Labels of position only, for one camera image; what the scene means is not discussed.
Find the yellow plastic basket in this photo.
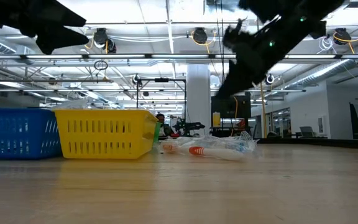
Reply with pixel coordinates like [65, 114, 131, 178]
[53, 108, 158, 159]

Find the green plastic basket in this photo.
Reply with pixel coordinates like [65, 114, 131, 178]
[152, 121, 162, 146]

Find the black background rig frame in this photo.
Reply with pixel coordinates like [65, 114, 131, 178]
[136, 77, 188, 121]

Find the person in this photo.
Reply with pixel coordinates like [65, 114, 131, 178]
[156, 113, 173, 138]

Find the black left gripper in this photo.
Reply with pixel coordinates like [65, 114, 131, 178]
[0, 0, 90, 55]

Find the long overhead light bar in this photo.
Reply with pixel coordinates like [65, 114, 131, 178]
[0, 53, 358, 60]

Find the pile of clear packets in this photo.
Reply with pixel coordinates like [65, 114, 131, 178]
[178, 130, 259, 153]

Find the black wall monitor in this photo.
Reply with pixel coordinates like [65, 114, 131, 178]
[211, 91, 252, 119]

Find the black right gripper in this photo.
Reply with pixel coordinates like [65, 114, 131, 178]
[215, 15, 310, 97]

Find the blue plastic basket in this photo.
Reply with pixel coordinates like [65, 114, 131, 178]
[0, 107, 62, 160]

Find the grey office chair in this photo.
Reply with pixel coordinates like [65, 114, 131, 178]
[299, 125, 316, 138]

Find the bagged orange white toothbrush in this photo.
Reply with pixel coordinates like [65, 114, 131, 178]
[160, 139, 248, 162]

